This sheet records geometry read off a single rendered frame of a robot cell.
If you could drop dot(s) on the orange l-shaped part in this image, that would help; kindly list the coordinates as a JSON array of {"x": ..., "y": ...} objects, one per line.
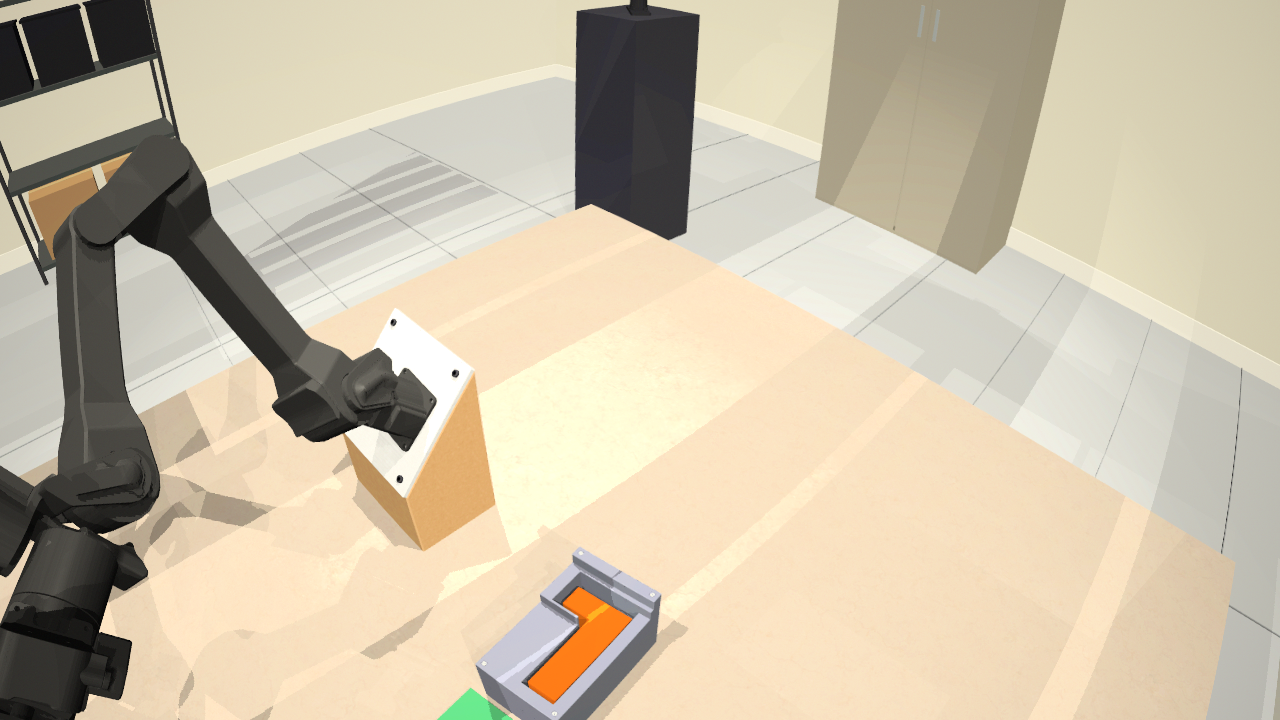
[{"x": 599, "y": 625}]

